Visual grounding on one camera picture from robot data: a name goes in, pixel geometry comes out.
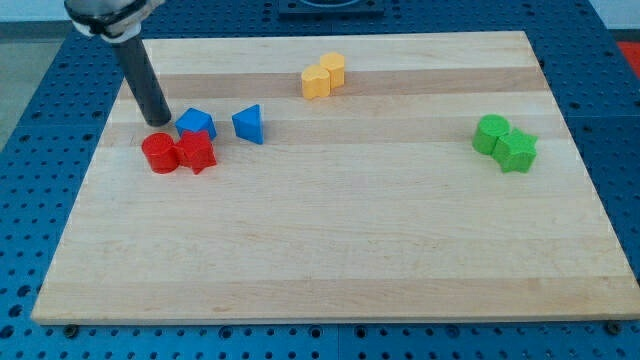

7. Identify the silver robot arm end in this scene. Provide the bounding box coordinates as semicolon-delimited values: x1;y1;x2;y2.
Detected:
63;0;165;43

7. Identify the red star block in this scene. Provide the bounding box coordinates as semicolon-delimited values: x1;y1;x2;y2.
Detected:
173;130;217;175

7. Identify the green star block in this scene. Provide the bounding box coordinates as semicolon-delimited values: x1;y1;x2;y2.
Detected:
491;128;538;173

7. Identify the light wooden board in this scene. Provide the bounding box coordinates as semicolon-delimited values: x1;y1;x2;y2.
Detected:
31;31;639;325

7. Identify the blue triangle block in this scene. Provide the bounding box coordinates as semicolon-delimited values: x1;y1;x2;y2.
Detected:
232;104;264;144

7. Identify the yellow heart block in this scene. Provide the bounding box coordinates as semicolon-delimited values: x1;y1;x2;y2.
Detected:
301;64;331;100

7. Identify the yellow hexagon block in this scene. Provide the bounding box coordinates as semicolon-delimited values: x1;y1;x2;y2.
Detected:
320;52;346;89

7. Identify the blue cube block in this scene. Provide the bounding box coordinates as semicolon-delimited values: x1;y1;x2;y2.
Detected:
175;108;217;140

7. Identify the red cylinder block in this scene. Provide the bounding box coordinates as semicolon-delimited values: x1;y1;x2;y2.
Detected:
141;132;179;174

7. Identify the green cylinder block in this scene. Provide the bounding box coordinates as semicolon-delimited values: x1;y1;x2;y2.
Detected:
472;114;511;155

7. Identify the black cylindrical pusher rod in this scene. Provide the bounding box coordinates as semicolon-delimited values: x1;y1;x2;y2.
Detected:
112;35;171;127

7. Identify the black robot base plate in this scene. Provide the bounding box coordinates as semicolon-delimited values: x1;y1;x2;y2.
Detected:
275;0;386;18

